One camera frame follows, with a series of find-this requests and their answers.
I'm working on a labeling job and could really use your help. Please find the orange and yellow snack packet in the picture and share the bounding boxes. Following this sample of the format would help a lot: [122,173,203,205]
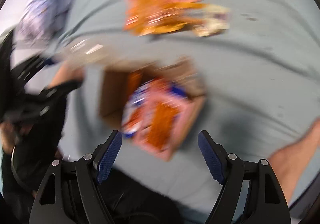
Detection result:
[124,0,208,37]

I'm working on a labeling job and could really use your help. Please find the white and purple printed blanket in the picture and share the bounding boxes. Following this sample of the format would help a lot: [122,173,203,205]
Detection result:
[19,0,87,41]

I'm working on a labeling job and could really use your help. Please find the person's black pants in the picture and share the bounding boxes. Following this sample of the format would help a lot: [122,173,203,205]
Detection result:
[96,168,184,224]

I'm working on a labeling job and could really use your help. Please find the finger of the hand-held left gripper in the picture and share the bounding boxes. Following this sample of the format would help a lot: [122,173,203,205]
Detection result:
[37,79,82,104]
[11,54,56,84]

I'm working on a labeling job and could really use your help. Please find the person's left hand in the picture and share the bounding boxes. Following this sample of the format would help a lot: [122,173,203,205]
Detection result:
[0,122,20,146]

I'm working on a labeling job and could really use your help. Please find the clear plastic packet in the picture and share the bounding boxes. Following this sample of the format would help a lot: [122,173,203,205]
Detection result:
[54,38,107,66]

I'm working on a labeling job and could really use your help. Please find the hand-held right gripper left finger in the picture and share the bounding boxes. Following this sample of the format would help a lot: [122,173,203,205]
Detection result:
[29,130,123,224]

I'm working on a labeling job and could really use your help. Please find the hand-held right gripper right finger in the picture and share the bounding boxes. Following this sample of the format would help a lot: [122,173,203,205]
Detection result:
[197,130,292,224]

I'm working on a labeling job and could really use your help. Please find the person's bare leg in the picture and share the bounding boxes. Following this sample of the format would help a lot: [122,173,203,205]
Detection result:
[267,118,320,211]
[47,63,85,89]

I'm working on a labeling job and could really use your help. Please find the blue and white snack packet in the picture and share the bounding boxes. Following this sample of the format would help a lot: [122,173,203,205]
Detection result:
[122,81,189,138]

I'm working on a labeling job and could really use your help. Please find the brown cardboard box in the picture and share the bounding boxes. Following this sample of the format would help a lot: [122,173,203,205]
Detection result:
[99,56,207,162]

